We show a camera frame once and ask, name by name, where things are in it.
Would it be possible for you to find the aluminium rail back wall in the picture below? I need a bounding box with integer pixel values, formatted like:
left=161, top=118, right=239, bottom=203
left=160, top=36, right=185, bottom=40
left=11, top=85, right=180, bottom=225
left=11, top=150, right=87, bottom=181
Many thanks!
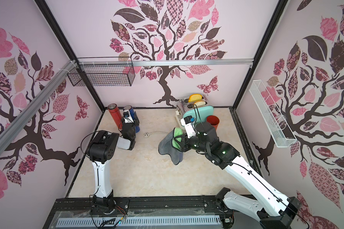
left=79, top=59, right=254, bottom=66

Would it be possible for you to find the black wire basket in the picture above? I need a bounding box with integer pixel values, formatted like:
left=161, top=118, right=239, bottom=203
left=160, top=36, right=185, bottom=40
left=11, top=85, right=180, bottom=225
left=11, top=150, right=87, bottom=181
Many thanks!
left=67, top=56, right=136, bottom=87

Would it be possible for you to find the white slotted cable duct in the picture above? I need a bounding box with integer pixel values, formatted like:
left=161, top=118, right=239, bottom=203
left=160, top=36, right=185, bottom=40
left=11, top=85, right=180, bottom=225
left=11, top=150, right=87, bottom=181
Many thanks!
left=54, top=215, right=221, bottom=229

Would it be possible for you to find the aluminium rail left wall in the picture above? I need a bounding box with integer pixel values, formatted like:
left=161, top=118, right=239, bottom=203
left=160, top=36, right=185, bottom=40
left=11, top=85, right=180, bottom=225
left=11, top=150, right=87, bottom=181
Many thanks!
left=0, top=60, right=76, bottom=155

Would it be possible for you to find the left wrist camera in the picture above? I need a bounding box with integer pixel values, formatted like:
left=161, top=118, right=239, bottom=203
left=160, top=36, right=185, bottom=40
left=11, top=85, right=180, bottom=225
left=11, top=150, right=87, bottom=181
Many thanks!
left=123, top=110, right=135, bottom=124

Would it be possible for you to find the red cup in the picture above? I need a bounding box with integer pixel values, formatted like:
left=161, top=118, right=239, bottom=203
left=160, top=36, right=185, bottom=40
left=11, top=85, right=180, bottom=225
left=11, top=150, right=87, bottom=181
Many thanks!
left=206, top=115, right=220, bottom=130

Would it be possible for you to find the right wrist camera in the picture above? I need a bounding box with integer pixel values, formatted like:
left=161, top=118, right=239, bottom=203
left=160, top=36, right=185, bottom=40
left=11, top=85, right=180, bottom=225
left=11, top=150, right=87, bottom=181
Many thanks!
left=180, top=115, right=196, bottom=138

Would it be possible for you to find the white toaster power cord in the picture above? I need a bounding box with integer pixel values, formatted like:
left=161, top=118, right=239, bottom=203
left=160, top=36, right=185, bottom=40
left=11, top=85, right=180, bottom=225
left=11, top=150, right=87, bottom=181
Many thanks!
left=143, top=131, right=170, bottom=138

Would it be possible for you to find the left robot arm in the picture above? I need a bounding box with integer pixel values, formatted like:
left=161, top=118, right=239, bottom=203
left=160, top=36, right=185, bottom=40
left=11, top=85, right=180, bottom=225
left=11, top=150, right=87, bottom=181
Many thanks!
left=86, top=122, right=136, bottom=212

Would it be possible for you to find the green and grey cloth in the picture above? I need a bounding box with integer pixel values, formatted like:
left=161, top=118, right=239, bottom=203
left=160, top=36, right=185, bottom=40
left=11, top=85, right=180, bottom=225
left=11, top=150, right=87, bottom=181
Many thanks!
left=158, top=127, right=183, bottom=165

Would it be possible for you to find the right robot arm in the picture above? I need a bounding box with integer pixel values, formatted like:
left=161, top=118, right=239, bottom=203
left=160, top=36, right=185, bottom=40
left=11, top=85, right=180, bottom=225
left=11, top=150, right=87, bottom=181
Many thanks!
left=172, top=118, right=300, bottom=229

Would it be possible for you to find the pale bread slice front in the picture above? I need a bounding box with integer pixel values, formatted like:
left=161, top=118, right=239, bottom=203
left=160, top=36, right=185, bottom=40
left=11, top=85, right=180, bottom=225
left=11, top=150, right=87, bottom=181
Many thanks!
left=193, top=100, right=207, bottom=108

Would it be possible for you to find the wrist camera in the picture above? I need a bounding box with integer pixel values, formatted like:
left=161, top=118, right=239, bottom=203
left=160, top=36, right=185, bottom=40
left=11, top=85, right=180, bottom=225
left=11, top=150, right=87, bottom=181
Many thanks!
left=180, top=115, right=196, bottom=138
left=123, top=110, right=135, bottom=124

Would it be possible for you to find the white wire basket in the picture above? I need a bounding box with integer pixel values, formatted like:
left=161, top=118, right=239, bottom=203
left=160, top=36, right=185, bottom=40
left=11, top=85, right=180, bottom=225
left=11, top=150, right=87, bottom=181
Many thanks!
left=249, top=80, right=297, bottom=148

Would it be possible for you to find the yellow bread slice back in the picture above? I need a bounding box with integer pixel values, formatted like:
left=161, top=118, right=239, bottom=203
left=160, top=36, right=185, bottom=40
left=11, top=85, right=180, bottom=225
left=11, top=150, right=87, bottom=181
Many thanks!
left=188, top=94, right=203, bottom=103

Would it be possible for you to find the aluminium rail wall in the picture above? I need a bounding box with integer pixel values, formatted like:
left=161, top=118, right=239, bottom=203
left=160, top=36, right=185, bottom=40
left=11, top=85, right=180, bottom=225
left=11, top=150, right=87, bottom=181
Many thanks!
left=0, top=60, right=76, bottom=155
left=79, top=59, right=254, bottom=66

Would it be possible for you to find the red thermos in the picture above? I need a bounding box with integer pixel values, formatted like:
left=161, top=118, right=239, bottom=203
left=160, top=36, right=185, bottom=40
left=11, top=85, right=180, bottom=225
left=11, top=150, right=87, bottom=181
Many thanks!
left=107, top=104, right=122, bottom=130

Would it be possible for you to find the mint green toaster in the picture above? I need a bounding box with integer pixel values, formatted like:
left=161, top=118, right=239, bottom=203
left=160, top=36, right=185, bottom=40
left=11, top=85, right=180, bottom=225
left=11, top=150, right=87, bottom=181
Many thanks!
left=175, top=95, right=214, bottom=129

